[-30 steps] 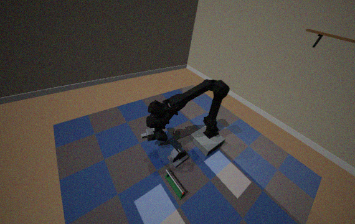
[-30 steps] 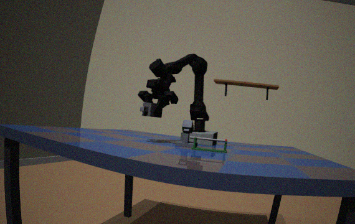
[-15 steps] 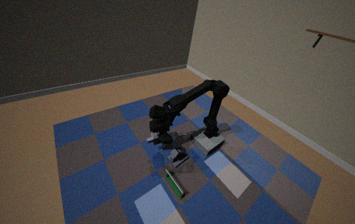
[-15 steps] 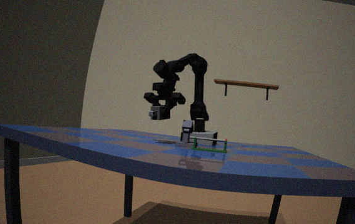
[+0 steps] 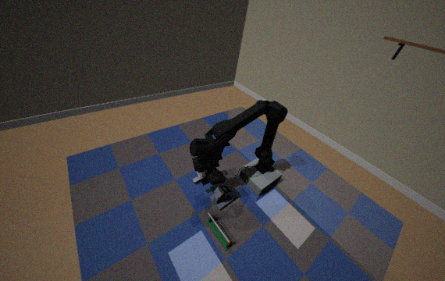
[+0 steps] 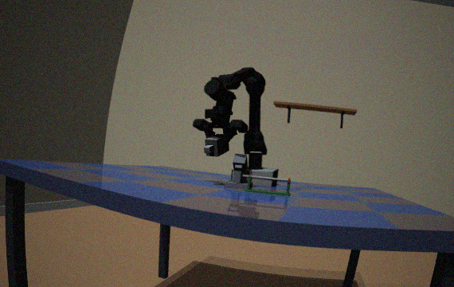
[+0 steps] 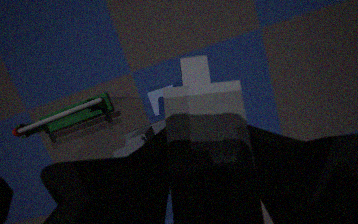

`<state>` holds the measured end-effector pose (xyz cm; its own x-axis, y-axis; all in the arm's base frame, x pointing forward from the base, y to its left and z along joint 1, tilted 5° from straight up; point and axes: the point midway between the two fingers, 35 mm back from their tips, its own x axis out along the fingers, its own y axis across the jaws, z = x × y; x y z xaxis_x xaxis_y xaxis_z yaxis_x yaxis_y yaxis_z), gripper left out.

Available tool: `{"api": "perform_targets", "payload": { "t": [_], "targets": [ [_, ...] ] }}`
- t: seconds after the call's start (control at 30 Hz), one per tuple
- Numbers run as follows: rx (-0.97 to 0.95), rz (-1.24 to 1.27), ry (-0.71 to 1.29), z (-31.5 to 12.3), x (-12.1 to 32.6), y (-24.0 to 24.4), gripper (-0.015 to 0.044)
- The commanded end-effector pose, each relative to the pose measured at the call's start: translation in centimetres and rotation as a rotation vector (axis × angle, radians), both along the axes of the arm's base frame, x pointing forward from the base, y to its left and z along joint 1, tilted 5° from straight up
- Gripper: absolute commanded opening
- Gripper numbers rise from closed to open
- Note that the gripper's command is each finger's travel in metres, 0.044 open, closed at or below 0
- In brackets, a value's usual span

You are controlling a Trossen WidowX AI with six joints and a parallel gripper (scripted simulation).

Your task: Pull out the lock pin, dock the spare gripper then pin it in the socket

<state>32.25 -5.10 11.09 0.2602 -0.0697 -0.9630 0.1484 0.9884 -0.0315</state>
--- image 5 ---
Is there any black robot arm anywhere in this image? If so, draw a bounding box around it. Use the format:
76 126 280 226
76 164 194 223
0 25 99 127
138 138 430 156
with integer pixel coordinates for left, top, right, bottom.
190 100 287 174

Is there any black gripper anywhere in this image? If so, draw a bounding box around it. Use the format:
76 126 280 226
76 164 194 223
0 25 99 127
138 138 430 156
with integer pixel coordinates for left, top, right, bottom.
205 155 226 185

